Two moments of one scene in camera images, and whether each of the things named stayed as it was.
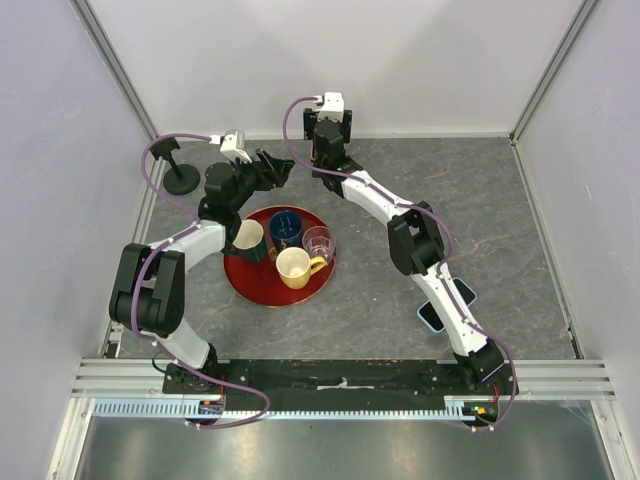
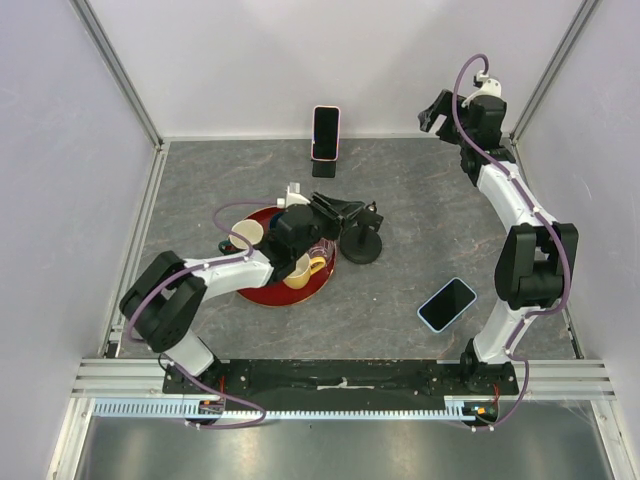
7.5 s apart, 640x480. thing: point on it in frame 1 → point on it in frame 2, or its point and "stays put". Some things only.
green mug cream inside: x=249 y=240 stays put
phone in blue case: x=429 y=314 stays put
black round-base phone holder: x=182 y=179 → x=361 y=243
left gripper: x=271 y=172 → x=348 y=209
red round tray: x=258 y=283 stays put
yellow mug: x=295 y=266 stays put
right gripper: x=343 y=128 → x=445 y=104
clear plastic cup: x=319 y=241 stays put
